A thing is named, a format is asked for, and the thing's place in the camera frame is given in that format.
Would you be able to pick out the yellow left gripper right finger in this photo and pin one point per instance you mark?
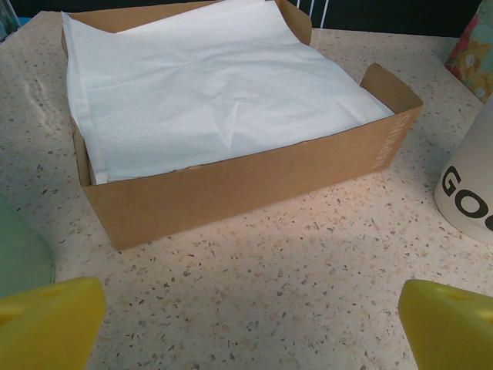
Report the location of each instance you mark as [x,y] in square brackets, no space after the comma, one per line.
[450,335]

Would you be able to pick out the pale green cup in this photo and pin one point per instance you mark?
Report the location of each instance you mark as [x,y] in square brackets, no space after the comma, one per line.
[23,250]

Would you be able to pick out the floral paper gift bag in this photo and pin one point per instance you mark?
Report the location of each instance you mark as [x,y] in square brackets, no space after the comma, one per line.
[473,58]

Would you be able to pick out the white paper cup stack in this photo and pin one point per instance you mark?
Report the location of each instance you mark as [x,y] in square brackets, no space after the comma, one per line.
[470,162]

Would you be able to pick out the white paper napkin stack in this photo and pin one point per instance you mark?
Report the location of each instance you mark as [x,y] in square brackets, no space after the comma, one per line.
[212,96]

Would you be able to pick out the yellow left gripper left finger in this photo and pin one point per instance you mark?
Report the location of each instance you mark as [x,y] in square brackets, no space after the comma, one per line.
[46,331]

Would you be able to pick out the white paper napkins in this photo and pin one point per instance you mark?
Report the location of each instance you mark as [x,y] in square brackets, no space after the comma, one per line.
[231,200]

